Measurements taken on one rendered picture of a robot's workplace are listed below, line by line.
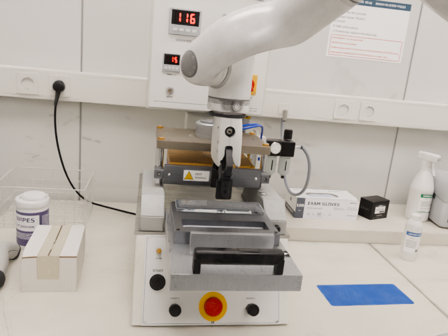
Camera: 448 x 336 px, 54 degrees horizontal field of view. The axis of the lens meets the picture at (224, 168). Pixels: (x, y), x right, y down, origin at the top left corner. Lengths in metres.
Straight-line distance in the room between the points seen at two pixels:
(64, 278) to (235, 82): 0.59
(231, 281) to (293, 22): 0.43
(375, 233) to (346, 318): 0.52
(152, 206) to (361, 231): 0.80
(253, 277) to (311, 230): 0.75
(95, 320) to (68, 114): 0.85
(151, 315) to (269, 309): 0.25
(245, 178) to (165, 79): 0.36
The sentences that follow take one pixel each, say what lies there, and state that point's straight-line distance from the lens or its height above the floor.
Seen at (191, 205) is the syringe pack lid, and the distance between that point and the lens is 0.92.
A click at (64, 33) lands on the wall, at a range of 1.63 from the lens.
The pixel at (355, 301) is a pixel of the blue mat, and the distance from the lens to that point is 1.19.
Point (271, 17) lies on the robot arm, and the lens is 0.77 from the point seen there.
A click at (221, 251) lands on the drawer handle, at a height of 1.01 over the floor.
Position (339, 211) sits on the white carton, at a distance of 1.59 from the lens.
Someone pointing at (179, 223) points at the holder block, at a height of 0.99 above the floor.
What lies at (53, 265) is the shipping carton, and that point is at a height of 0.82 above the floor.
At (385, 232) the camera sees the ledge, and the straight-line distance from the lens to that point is 1.58.
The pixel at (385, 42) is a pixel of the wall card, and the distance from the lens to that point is 1.80.
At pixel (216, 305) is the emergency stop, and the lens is 0.98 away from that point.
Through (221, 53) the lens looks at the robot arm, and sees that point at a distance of 0.76.
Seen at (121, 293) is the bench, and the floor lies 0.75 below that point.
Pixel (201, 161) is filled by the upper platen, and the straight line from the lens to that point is 1.06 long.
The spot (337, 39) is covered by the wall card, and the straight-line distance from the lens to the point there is 1.72.
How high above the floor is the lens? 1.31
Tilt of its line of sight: 14 degrees down
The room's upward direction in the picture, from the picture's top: 6 degrees clockwise
